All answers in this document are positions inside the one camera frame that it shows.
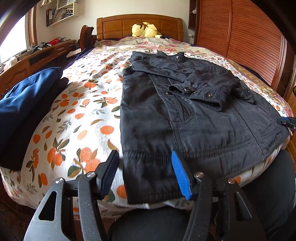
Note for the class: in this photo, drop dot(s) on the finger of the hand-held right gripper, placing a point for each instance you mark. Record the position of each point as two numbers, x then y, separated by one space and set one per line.
285 120

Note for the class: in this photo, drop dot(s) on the red basket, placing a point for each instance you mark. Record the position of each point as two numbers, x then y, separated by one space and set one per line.
52 42

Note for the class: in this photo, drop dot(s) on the black folded garment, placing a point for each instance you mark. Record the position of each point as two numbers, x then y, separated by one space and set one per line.
23 141

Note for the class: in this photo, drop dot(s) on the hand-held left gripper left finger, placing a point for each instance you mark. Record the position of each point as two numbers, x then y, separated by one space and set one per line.
108 176

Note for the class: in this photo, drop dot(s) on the wooden louvred wardrobe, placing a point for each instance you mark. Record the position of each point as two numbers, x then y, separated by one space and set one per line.
249 30

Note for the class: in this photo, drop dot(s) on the white paper bag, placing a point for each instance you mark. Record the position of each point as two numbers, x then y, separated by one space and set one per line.
67 3

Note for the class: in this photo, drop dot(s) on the wooden desk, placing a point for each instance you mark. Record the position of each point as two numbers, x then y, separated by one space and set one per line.
20 69

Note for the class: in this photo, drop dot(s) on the wooden bed headboard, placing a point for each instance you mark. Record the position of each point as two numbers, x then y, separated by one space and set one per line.
115 26

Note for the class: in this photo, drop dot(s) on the floral blanket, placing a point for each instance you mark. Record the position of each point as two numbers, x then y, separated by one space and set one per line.
143 42

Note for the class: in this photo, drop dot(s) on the bed with floral sheet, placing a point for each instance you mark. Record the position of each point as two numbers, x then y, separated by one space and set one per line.
76 111

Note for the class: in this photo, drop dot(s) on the black jacket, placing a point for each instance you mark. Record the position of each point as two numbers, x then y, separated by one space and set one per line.
196 129

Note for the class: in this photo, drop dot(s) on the row of books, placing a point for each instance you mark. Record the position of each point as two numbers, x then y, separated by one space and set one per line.
57 17

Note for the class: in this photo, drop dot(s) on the window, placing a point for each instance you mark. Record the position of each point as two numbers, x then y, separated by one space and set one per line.
13 39

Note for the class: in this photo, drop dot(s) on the wooden chair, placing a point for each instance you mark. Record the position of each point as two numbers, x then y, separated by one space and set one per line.
85 37

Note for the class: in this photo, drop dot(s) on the white wall shelf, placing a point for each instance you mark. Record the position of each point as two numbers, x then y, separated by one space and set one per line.
75 15

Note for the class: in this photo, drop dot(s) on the tissue box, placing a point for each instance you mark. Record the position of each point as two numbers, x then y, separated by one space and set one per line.
11 63

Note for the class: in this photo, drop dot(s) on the yellow plush toy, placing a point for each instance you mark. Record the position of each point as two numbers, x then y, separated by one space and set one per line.
143 30

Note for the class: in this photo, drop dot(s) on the wooden door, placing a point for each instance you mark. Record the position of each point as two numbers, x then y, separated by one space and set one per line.
291 69

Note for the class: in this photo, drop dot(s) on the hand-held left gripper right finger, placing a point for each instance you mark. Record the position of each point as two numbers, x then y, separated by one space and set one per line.
181 176

